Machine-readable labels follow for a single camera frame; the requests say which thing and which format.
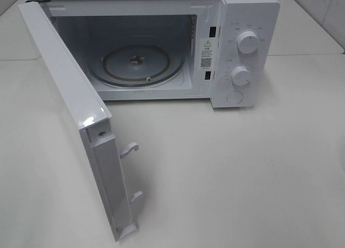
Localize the round door release button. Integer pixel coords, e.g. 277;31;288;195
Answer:
226;91;244;107

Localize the white timer knob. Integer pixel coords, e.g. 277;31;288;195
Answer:
230;66;251;86

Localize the white microwave door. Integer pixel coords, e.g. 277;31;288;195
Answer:
18;2;143;241

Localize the glass microwave turntable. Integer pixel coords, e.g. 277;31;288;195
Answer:
88;36;185;88

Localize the white microwave oven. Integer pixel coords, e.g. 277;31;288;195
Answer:
25;0;280;108

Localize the upper white power knob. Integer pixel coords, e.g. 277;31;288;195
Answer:
237;30;259;54

